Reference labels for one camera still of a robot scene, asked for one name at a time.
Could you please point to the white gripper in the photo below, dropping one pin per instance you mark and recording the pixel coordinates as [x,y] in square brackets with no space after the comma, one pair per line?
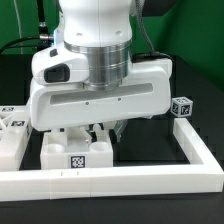
[116,89]

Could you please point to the white chair seat part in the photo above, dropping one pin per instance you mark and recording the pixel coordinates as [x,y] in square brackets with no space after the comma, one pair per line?
[76,147]

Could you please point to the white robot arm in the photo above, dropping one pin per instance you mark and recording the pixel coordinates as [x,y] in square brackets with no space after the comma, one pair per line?
[94,26]

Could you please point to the white tagged cube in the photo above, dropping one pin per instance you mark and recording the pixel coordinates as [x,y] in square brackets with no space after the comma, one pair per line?
[181,106]

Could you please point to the white U-shaped frame fence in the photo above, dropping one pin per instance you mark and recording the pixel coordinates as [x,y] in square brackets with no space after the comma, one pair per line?
[201,174]

